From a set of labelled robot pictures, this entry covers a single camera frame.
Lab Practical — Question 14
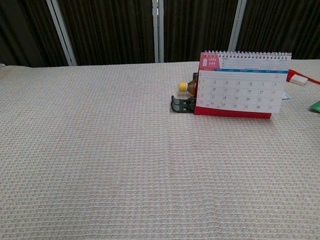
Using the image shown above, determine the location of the green packet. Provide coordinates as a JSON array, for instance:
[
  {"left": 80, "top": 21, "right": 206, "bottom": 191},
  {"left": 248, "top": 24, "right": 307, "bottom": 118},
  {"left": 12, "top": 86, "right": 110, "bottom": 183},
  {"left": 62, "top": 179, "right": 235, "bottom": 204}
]
[{"left": 308, "top": 99, "right": 320, "bottom": 112}]

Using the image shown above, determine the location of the white rectangular block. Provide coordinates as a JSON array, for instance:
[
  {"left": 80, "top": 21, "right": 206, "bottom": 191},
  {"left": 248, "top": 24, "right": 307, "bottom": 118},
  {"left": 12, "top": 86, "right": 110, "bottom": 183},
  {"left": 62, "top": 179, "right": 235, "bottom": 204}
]
[{"left": 290, "top": 74, "right": 309, "bottom": 87}]

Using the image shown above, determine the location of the black plastic clip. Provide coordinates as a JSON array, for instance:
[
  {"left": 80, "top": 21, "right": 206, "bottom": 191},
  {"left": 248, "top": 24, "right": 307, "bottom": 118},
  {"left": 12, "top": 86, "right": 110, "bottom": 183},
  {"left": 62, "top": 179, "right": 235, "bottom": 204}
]
[
  {"left": 170, "top": 101, "right": 196, "bottom": 113},
  {"left": 170, "top": 94, "right": 196, "bottom": 106}
]

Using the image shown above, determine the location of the beige woven tablecloth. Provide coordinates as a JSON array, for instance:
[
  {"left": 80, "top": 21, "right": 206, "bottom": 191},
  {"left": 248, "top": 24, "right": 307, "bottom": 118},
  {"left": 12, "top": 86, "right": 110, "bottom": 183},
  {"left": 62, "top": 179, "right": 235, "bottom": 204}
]
[{"left": 0, "top": 58, "right": 320, "bottom": 240}]

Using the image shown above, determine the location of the dark screen panel white frame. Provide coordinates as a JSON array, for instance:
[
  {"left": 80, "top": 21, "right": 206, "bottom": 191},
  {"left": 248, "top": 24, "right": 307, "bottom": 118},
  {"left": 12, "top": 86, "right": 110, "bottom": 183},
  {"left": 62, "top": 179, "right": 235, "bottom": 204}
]
[
  {"left": 234, "top": 0, "right": 320, "bottom": 60},
  {"left": 157, "top": 0, "right": 245, "bottom": 63},
  {"left": 0, "top": 0, "right": 73, "bottom": 68},
  {"left": 51, "top": 0, "right": 160, "bottom": 66}
]

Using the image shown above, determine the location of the brown bottle yellow cap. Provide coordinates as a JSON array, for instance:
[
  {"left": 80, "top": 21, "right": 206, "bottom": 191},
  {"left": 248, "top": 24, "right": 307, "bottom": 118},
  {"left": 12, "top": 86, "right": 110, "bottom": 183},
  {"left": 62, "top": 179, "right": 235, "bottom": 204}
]
[{"left": 178, "top": 77, "right": 200, "bottom": 96}]

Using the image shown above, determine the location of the red desk calendar spiral bound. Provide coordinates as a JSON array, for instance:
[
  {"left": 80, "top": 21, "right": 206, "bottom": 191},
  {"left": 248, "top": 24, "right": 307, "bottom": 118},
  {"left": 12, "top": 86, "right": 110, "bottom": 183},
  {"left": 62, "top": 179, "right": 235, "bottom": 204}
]
[{"left": 194, "top": 50, "right": 293, "bottom": 119}]

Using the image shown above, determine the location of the red flat box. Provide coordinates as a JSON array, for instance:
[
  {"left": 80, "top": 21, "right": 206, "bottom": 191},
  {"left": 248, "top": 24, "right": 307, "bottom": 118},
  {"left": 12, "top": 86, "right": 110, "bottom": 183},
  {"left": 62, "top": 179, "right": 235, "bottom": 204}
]
[{"left": 286, "top": 68, "right": 320, "bottom": 85}]

